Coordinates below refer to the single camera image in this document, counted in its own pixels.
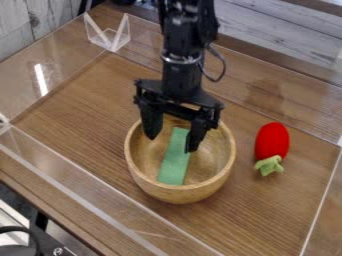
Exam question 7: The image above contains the brown wooden bowl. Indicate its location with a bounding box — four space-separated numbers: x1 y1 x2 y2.
124 116 236 204

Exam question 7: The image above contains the clear acrylic tray wall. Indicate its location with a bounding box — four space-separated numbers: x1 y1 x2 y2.
0 113 222 256

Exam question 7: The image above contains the clear acrylic corner bracket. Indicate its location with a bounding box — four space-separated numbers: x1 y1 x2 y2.
82 14 130 53

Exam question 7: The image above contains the green rectangular block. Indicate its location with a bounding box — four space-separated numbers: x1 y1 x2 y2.
157 127 189 186

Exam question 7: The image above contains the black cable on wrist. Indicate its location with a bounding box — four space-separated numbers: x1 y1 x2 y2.
197 43 226 83

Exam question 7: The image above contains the black table leg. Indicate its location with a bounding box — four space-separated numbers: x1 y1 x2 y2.
34 212 47 231

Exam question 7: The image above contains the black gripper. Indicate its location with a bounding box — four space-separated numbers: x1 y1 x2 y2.
133 54 222 152

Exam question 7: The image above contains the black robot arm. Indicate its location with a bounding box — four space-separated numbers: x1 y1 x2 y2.
133 0 222 152

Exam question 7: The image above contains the red plush strawberry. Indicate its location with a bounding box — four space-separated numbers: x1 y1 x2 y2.
255 122 289 176

